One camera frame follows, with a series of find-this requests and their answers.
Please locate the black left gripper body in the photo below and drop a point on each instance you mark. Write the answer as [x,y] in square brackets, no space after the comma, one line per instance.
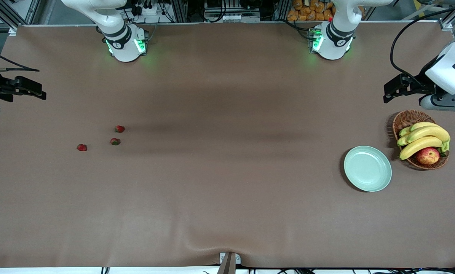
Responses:
[424,84]

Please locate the red strawberry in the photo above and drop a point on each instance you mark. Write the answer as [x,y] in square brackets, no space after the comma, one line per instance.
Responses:
[82,147]
[119,128]
[115,141]

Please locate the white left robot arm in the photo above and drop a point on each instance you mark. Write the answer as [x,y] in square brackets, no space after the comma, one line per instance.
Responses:
[336,42]

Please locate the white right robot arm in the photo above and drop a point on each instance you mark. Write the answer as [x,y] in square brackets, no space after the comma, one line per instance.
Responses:
[124,45]

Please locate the pale green round plate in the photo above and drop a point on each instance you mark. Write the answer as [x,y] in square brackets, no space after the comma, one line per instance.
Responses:
[367,169]

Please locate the brown wicker basket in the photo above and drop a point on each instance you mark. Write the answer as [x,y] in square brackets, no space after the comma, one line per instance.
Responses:
[408,118]

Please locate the yellow banana bunch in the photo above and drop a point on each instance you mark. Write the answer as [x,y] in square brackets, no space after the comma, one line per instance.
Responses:
[427,132]

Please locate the red yellow apple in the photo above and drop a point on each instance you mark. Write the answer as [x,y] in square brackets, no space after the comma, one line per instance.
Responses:
[427,156]

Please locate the pile of orange round food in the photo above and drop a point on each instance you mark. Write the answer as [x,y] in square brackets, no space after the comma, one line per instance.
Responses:
[311,11]

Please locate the white power strip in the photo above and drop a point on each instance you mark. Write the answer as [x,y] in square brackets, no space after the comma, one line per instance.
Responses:
[151,10]

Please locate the white terminal block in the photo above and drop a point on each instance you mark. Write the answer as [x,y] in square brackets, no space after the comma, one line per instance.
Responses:
[227,17]

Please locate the brown table cover mat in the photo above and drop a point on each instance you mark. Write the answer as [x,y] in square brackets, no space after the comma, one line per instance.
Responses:
[227,190]

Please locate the aluminium frame corner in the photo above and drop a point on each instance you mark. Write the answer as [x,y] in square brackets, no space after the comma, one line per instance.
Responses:
[13,31]
[446,24]

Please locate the metal table edge bracket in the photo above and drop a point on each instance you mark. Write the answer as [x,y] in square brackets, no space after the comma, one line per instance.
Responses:
[229,260]

